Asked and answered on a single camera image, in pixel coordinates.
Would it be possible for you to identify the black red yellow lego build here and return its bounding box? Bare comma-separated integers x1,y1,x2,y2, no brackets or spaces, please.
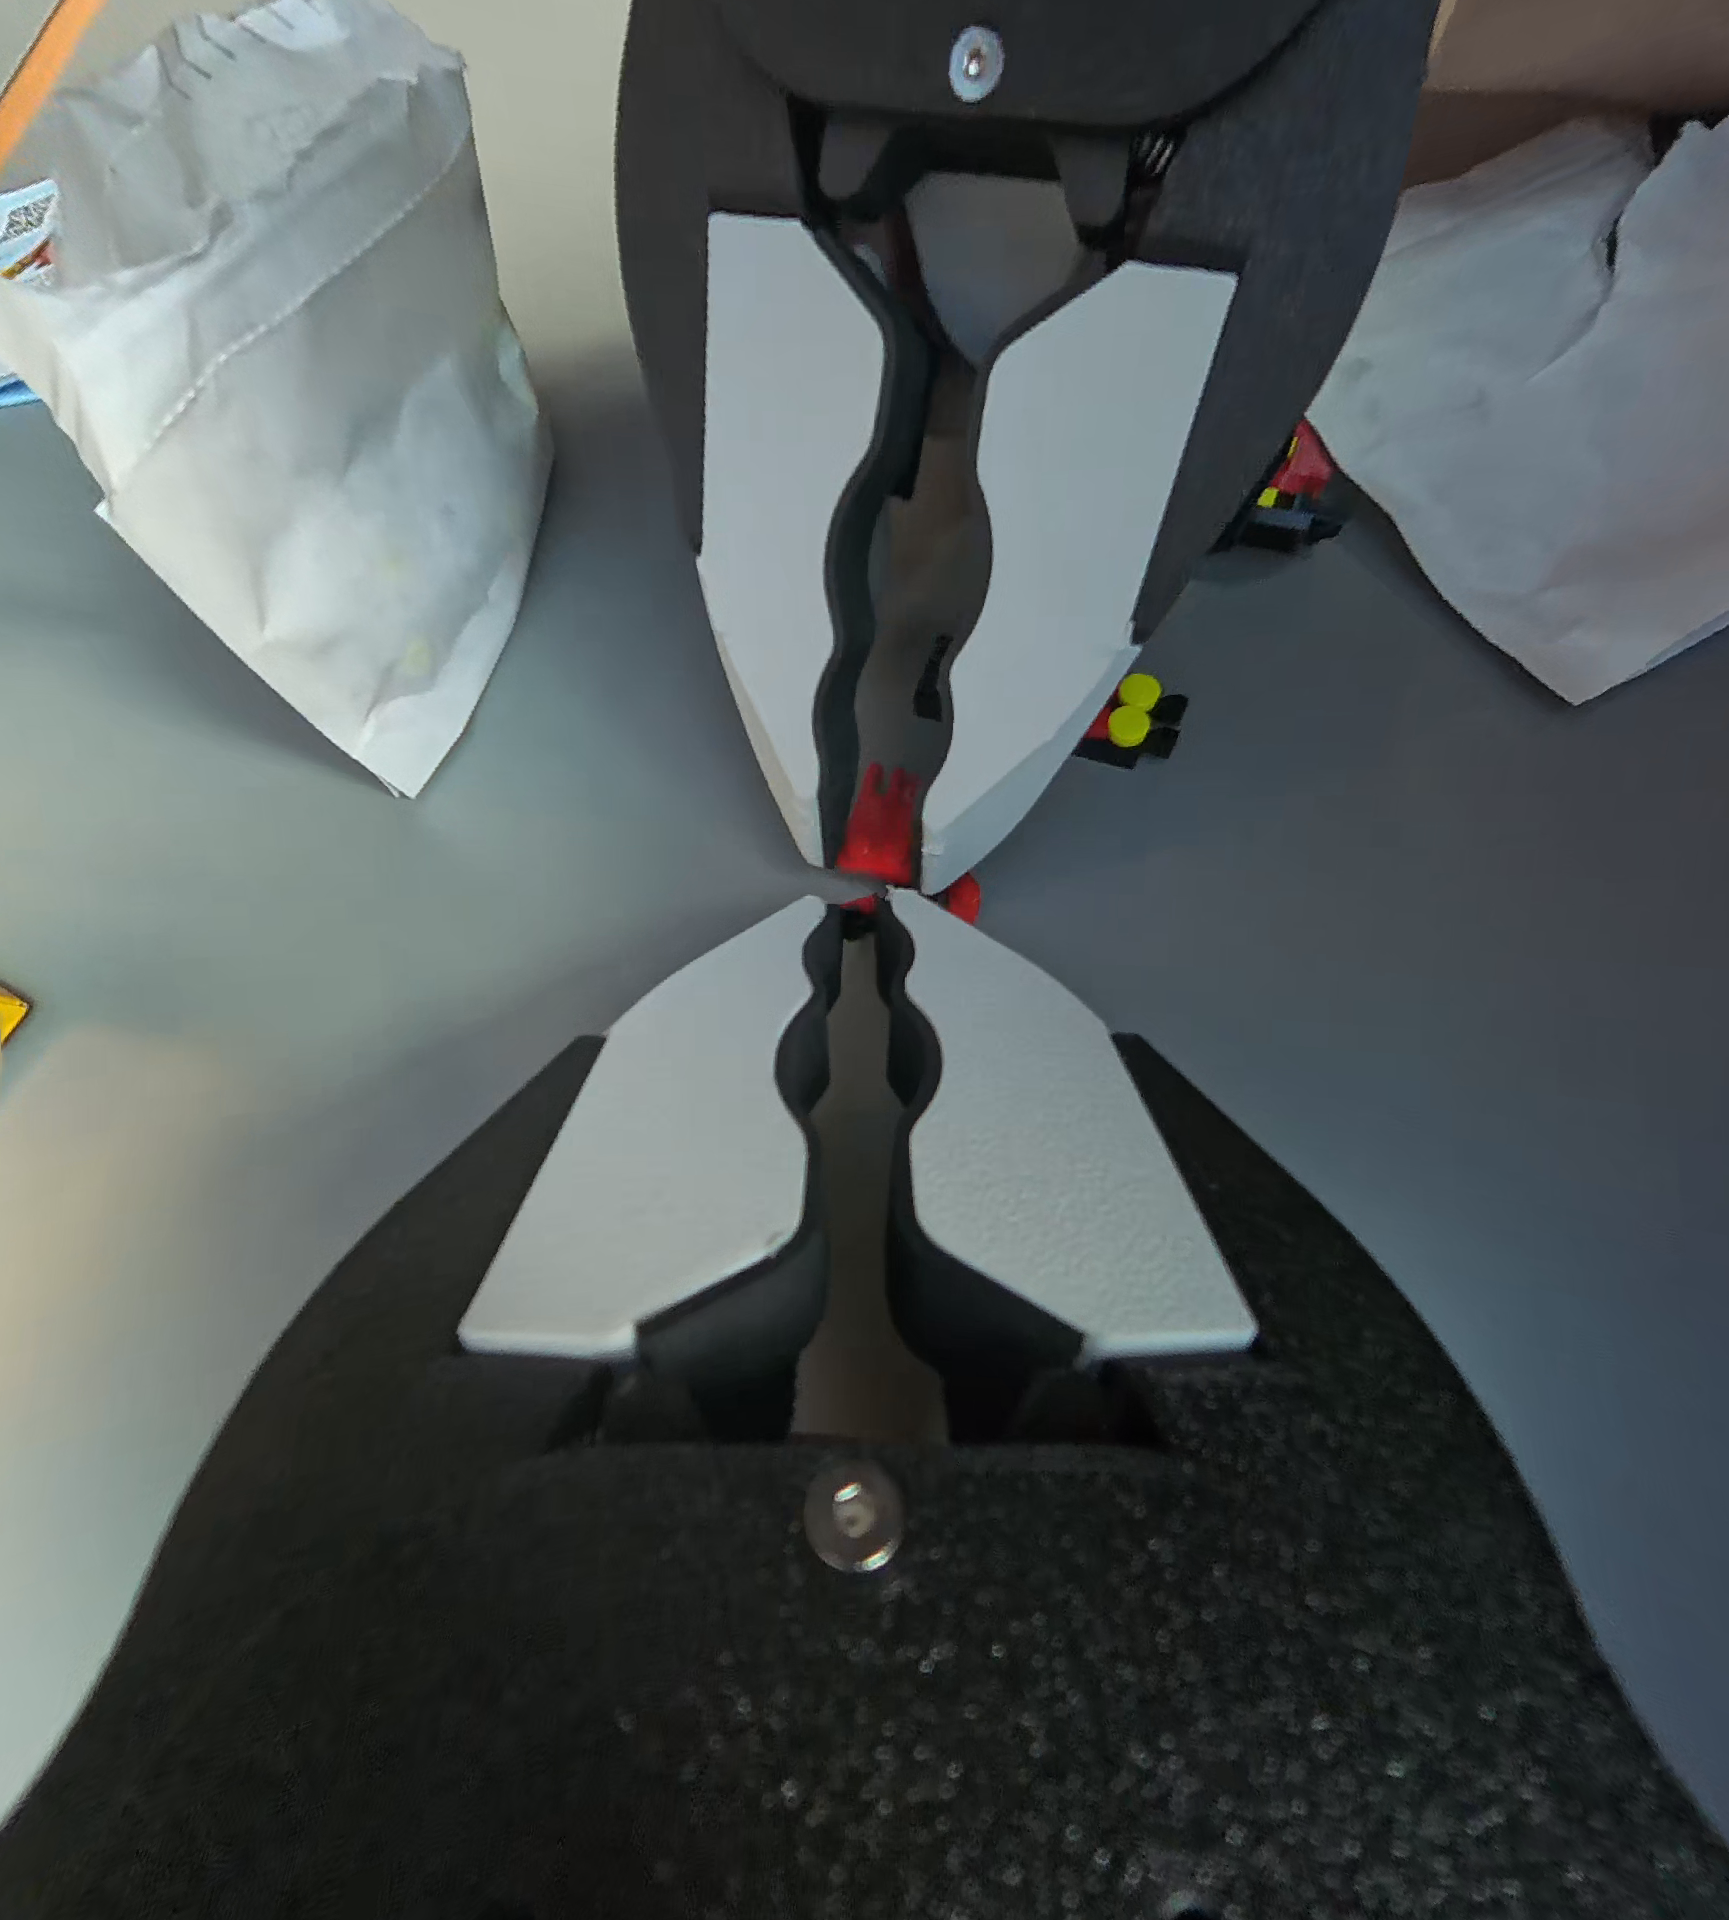
1218,415,1354,558

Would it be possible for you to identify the red lego plates black hinge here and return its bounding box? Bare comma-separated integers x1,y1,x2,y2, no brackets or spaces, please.
828,767,987,926

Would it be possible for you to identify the long black studded lego strip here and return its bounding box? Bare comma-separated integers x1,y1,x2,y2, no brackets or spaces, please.
1080,676,1197,771

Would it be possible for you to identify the large plain white paper bag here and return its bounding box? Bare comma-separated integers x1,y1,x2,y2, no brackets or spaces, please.
1309,90,1729,709

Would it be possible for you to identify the torn printed white paper bag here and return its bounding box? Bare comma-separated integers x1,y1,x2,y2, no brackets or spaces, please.
0,0,557,801

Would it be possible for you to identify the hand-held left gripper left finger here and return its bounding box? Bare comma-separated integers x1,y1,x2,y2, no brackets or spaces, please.
460,894,842,1359

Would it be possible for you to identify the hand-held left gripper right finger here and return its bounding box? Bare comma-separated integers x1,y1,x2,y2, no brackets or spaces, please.
870,894,1257,1359

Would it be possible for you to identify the person's right forearm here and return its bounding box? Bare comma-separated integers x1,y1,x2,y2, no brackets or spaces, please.
1422,0,1729,182

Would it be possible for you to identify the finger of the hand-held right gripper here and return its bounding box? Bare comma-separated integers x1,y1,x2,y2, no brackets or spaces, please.
701,204,903,879
904,264,1241,879

